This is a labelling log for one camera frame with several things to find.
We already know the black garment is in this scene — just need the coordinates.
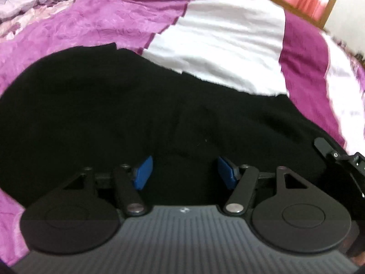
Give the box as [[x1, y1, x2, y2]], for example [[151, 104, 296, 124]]
[[1, 44, 346, 206]]

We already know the wooden side shelf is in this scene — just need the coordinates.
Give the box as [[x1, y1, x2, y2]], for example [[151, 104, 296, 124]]
[[233, 0, 365, 69]]

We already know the purple white striped bedspread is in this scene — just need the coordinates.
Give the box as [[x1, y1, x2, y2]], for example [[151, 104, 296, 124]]
[[1, 0, 364, 273]]

